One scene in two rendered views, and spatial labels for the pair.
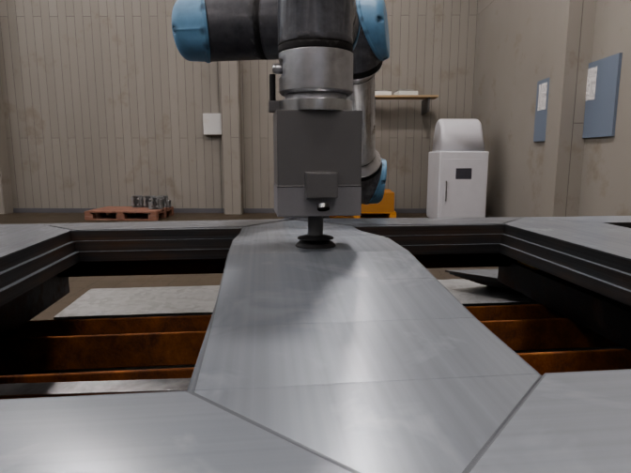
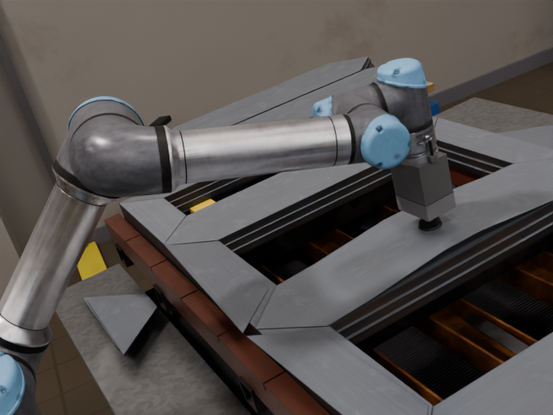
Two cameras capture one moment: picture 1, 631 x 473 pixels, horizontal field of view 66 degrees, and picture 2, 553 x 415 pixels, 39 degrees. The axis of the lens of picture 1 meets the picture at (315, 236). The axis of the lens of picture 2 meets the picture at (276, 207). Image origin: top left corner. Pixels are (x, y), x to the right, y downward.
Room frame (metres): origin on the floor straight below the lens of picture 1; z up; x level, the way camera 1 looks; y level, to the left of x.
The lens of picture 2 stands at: (1.09, 1.13, 1.57)
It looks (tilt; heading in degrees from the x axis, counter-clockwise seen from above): 25 degrees down; 254
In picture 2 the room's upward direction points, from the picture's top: 16 degrees counter-clockwise
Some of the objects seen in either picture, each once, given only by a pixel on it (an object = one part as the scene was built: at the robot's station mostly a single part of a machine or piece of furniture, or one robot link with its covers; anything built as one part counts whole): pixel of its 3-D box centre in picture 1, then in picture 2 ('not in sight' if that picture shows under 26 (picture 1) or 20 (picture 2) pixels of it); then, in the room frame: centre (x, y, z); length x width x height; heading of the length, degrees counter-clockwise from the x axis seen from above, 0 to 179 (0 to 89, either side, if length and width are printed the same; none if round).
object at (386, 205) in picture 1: (356, 204); not in sight; (7.89, -0.66, 0.22); 1.22 x 0.87 x 0.44; 89
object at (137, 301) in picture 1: (380, 298); (172, 404); (1.04, -0.15, 0.66); 1.30 x 0.20 x 0.03; 96
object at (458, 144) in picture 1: (456, 172); not in sight; (7.16, -2.06, 0.76); 0.77 x 0.68 x 1.52; 179
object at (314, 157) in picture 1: (314, 157); (427, 176); (0.50, 0.00, 0.98); 0.10 x 0.09 x 0.16; 8
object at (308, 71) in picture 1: (313, 78); (414, 137); (0.51, 0.00, 1.05); 0.08 x 0.08 x 0.05
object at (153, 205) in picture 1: (130, 206); not in sight; (7.95, 3.02, 0.17); 1.19 x 0.83 x 0.34; 89
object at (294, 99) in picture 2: not in sight; (288, 111); (0.37, -1.04, 0.82); 0.80 x 0.40 x 0.06; 6
